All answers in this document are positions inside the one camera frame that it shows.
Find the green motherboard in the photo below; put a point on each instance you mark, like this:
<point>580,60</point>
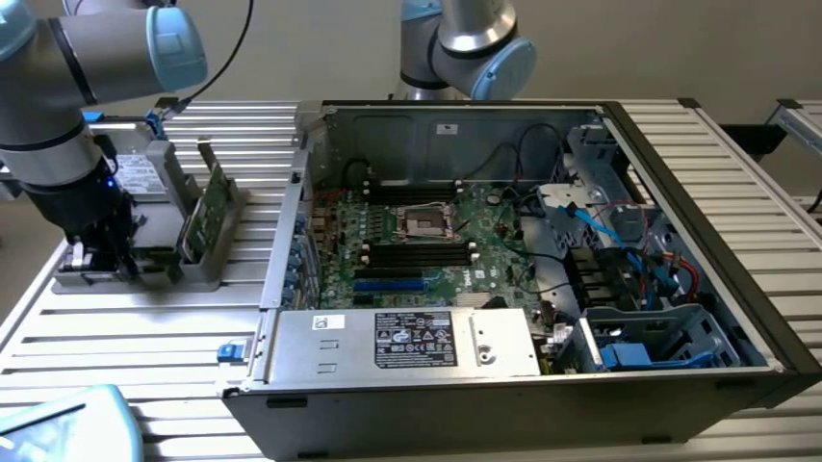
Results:
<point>488,269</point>

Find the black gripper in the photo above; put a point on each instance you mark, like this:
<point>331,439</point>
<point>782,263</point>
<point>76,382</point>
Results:
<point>77,207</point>

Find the silver chipset heat sink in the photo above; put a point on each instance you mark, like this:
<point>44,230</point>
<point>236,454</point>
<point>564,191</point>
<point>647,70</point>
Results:
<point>476,300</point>

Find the grey metal disk bay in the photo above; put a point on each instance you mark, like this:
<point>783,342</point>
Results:
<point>596,159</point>

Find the grey parts rack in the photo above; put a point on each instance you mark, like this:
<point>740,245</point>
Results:
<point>212,276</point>

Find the round coin battery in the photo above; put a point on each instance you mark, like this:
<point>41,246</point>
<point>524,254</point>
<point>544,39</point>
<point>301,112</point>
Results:
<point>493,197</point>

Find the blue case latch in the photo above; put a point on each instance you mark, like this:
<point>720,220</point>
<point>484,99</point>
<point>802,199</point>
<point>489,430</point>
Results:
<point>232,350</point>

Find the blue expansion slot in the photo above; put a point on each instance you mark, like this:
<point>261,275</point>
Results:
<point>391,285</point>

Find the green graphics card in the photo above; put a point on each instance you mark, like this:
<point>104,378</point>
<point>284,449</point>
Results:
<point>215,202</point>

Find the silver hard disk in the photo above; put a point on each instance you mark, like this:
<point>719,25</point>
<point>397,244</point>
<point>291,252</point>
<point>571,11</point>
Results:
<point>144,168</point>

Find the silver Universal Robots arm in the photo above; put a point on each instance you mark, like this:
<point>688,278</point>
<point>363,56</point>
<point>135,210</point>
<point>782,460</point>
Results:
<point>77,62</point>

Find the teal plastic cover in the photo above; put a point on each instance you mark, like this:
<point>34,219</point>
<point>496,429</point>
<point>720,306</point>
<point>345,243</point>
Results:
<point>64,423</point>

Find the grey disk bay blue clips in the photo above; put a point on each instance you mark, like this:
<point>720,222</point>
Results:
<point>680,332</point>

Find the metal slat side table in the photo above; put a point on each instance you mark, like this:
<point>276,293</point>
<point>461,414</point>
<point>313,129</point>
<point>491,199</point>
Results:
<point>799,120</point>

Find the CPU socket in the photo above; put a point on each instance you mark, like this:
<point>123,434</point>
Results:
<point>424,222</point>

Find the black open PC case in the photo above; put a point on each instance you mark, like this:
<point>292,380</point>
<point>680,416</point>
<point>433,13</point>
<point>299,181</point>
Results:
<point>449,423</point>

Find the silver power supply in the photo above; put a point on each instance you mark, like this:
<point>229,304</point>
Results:
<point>347,351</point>

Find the black RAM slot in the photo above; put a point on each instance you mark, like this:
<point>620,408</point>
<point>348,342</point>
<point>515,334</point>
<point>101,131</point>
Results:
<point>420,251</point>
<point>420,246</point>
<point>413,194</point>
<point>413,184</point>
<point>413,189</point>
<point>420,257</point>
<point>420,264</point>

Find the black expansion slot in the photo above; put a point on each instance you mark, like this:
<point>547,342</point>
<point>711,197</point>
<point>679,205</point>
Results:
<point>388,274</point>

